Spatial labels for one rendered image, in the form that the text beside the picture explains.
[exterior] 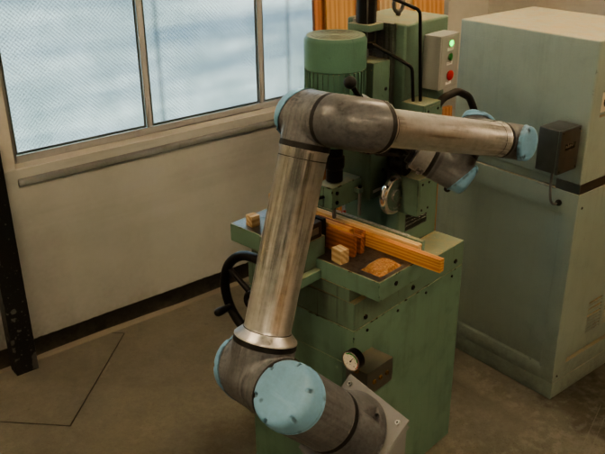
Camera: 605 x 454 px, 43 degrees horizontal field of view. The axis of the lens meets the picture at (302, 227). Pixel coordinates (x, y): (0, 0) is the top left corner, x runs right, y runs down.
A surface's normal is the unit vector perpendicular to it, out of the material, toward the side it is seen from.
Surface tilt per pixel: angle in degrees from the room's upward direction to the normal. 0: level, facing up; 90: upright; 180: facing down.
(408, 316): 90
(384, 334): 90
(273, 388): 44
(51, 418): 0
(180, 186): 90
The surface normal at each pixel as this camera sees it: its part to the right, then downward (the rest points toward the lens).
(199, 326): -0.01, -0.91
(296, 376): -0.53, -0.46
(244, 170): 0.63, 0.32
